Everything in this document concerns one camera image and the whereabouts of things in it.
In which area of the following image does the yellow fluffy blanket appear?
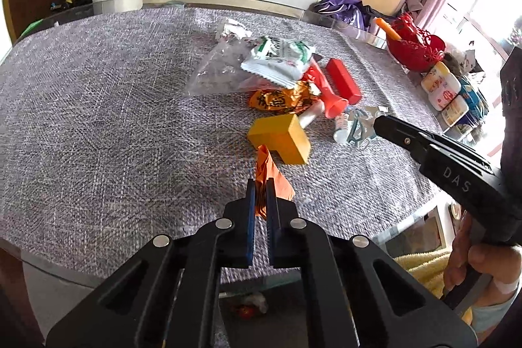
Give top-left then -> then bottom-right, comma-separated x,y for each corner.
395,248 -> 451,298

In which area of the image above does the red lattice basket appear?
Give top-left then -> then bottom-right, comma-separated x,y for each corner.
387,12 -> 446,72

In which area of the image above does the orange brown snack wrapper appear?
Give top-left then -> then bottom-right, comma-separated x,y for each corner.
248,81 -> 321,114

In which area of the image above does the grey woven table cloth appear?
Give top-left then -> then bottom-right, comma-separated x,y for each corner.
1,8 -> 440,277

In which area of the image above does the white green medicine packet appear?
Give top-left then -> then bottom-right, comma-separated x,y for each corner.
241,36 -> 316,89

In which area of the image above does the purple clothes pile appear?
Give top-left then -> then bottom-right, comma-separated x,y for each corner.
312,0 -> 371,31

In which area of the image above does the red block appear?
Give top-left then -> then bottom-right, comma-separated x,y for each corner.
326,58 -> 362,105

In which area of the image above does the blue cookie tin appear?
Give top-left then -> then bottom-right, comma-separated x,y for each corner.
457,77 -> 489,129

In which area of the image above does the orange handle stick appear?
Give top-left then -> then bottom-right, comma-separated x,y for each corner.
373,17 -> 402,40

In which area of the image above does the yellow block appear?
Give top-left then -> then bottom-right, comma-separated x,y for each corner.
247,114 -> 312,165

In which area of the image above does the clear plastic bag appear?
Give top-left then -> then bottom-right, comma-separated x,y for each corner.
185,18 -> 274,96

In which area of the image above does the person's right hand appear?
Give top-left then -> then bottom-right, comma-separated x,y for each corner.
443,213 -> 521,307

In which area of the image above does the cream lotion bottle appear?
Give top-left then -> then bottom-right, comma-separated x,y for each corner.
441,95 -> 469,127

